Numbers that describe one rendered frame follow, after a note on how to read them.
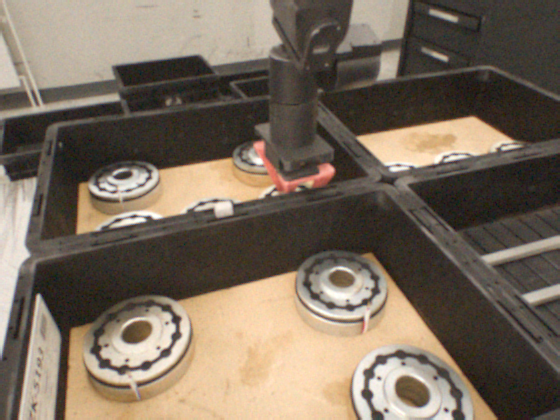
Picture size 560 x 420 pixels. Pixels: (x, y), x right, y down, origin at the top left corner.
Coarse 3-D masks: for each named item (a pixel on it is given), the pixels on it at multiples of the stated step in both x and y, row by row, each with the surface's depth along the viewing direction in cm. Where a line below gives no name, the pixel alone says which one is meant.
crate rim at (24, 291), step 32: (352, 192) 49; (384, 192) 49; (192, 224) 44; (224, 224) 45; (416, 224) 44; (32, 256) 40; (64, 256) 40; (448, 256) 40; (32, 288) 37; (480, 288) 37; (512, 320) 34; (544, 352) 32; (0, 384) 30; (0, 416) 28; (544, 416) 28
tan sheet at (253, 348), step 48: (240, 288) 50; (288, 288) 50; (240, 336) 45; (288, 336) 45; (384, 336) 45; (432, 336) 45; (192, 384) 41; (240, 384) 41; (288, 384) 41; (336, 384) 41
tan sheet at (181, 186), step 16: (224, 160) 74; (160, 176) 70; (176, 176) 70; (192, 176) 70; (208, 176) 70; (224, 176) 70; (80, 192) 66; (176, 192) 66; (192, 192) 66; (208, 192) 66; (224, 192) 66; (240, 192) 66; (256, 192) 66; (80, 208) 63; (96, 208) 63; (160, 208) 63; (176, 208) 63; (80, 224) 60; (96, 224) 60
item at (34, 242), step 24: (264, 96) 71; (96, 120) 64; (120, 120) 65; (48, 144) 58; (48, 168) 53; (360, 168) 54; (48, 192) 49; (312, 192) 49; (168, 216) 45; (192, 216) 45; (24, 240) 42; (48, 240) 42; (72, 240) 42
